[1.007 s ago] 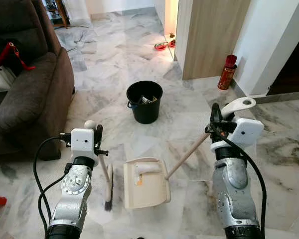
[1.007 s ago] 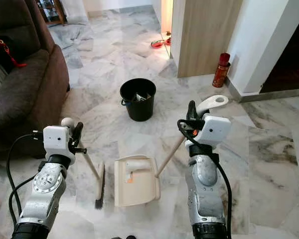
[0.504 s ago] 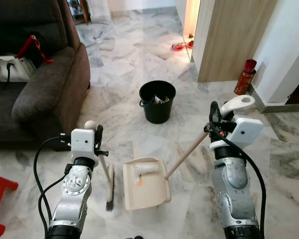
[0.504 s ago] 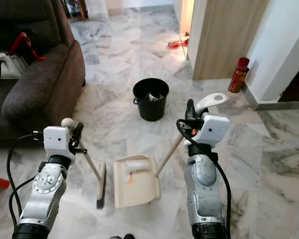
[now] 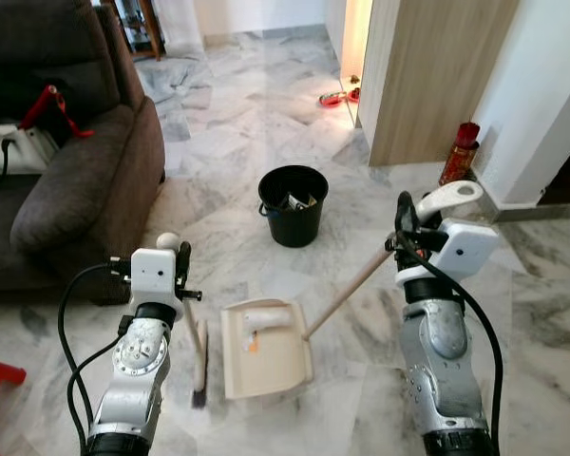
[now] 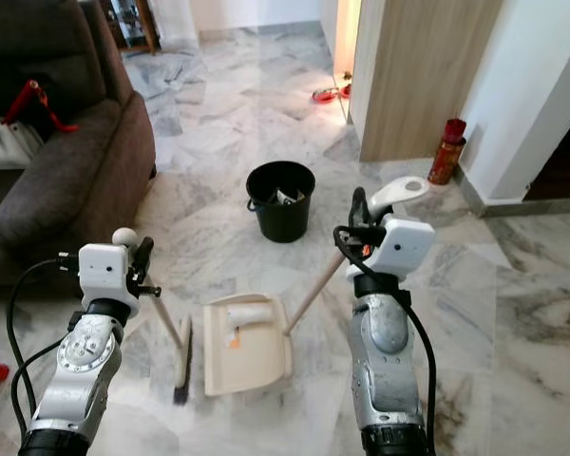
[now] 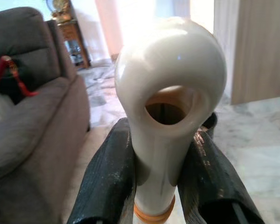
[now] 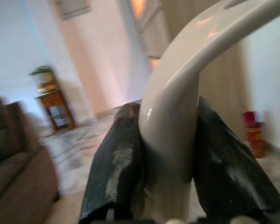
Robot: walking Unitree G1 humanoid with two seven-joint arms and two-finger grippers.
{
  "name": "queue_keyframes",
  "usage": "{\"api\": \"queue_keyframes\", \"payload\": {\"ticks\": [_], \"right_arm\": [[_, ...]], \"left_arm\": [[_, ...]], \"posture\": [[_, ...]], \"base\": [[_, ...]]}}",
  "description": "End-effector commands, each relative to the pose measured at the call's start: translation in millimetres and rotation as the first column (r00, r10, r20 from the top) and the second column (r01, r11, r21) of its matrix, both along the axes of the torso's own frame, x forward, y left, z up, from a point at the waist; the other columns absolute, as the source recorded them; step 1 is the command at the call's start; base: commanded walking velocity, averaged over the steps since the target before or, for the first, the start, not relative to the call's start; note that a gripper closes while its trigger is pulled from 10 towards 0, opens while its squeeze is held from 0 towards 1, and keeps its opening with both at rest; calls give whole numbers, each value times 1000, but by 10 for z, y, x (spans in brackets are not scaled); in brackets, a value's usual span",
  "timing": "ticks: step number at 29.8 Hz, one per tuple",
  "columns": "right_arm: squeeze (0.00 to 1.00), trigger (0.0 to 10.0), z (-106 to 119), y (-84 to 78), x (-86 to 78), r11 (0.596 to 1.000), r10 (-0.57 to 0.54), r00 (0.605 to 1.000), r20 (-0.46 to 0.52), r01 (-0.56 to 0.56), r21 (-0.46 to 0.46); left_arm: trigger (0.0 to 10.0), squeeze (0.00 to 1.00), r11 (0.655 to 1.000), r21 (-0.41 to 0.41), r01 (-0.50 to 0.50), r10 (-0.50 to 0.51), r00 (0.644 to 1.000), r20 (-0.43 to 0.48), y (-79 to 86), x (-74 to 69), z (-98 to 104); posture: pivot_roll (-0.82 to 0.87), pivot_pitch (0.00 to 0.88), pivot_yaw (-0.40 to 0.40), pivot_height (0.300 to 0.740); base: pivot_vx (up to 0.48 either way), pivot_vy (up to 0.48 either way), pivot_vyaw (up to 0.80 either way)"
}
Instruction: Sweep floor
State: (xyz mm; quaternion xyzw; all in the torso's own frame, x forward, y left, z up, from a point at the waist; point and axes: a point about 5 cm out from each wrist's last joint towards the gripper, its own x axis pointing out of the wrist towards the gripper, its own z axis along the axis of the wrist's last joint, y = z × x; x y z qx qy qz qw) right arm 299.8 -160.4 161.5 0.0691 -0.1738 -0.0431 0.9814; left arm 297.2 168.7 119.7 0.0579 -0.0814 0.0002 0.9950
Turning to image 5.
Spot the red bowl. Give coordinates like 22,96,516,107
318,89,361,108

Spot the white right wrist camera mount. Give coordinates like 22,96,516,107
399,219,503,289

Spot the beige broom with purple bristles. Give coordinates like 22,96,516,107
157,232,211,410

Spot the beige long-handled dustpan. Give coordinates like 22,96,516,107
220,180,485,401

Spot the wooden glass cabinet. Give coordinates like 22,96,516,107
104,0,163,61

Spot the red spray can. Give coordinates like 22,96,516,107
439,122,482,187

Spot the dark brown sofa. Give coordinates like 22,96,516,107
0,0,168,297

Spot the black plastic bucket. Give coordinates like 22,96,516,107
258,165,330,249

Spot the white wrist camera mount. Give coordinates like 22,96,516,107
130,249,183,318
399,219,503,289

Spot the white paper trash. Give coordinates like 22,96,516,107
283,192,321,213

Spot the red strap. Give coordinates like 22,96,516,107
19,84,95,140

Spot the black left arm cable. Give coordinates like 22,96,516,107
58,259,134,449

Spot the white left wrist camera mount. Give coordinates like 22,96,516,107
130,249,183,318

